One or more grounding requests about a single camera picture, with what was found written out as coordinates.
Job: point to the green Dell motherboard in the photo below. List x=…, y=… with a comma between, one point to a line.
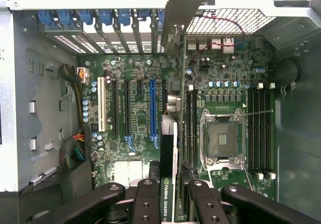
x=140, y=113

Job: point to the metal locking lever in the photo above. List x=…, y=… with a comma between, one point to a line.
x=258, y=112

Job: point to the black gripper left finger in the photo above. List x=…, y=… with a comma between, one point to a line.
x=145, y=204

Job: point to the black plastic shroud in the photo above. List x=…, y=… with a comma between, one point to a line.
x=75, y=178

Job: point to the RAM slot white latches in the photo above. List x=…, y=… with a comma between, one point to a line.
x=189, y=133
x=271, y=133
x=259, y=133

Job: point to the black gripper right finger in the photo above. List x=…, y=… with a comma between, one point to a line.
x=203, y=204

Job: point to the blue expansion slot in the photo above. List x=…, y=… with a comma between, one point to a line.
x=153, y=108

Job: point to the CPU socket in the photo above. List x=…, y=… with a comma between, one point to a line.
x=224, y=138

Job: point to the open PC case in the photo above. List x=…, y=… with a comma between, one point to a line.
x=296, y=108

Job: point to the short black expansion slot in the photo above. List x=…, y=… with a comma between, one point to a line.
x=140, y=88

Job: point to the RAM slot black latches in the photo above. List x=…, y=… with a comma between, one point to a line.
x=195, y=133
x=251, y=133
x=265, y=133

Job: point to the silver chipset heatsink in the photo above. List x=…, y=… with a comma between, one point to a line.
x=129, y=170

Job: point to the white expansion slot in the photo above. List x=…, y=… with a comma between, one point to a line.
x=101, y=103

